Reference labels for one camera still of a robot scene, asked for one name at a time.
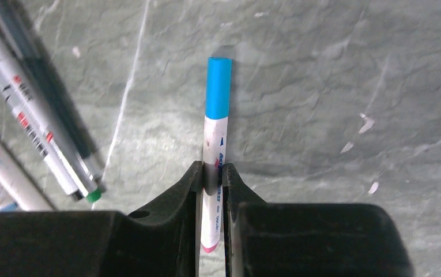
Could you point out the black gel pen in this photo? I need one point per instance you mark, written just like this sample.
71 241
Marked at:
24 43

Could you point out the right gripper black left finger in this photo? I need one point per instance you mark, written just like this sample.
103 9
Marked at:
159 239

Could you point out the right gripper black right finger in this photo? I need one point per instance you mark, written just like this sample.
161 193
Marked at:
307 239

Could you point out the green tip pen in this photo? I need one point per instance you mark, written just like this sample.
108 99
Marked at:
44 129

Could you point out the mint cap yellow tip pen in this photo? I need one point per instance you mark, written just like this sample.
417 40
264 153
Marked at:
19 186

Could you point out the blue cap pink tip pen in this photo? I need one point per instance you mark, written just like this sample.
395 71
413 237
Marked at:
218 88

